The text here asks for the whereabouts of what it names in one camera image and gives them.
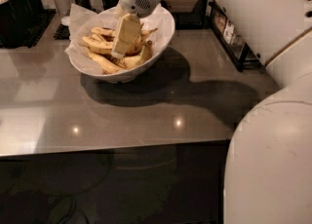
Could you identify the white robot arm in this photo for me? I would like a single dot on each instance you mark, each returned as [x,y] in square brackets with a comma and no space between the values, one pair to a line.
[268,172]

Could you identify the black wire condiment rack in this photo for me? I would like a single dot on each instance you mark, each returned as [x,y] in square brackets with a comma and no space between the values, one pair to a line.
[231,40]

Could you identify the upper back banana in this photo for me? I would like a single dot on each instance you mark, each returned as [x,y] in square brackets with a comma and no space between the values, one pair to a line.
[112,33]

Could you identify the white bowl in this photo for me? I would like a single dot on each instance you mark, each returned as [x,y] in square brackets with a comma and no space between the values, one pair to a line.
[123,73]

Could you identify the lower right banana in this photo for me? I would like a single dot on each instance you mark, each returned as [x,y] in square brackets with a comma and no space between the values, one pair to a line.
[135,56]

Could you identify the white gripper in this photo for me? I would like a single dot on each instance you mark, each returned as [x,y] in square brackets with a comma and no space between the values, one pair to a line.
[129,27]

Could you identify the lower left banana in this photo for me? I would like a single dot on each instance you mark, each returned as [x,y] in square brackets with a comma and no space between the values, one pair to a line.
[107,66]

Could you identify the black napkin holder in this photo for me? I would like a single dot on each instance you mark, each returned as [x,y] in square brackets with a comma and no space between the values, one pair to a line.
[187,13]

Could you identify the black container left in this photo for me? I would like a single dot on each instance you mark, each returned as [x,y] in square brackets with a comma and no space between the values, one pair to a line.
[18,19]

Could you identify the black rubber mat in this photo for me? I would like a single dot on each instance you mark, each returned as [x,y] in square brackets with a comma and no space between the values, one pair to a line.
[36,31]

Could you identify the top yellow banana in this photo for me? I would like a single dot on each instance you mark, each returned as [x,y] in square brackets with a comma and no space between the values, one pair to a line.
[105,48]

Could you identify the white paper bowl liner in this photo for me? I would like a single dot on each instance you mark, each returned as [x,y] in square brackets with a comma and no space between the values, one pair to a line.
[79,20]

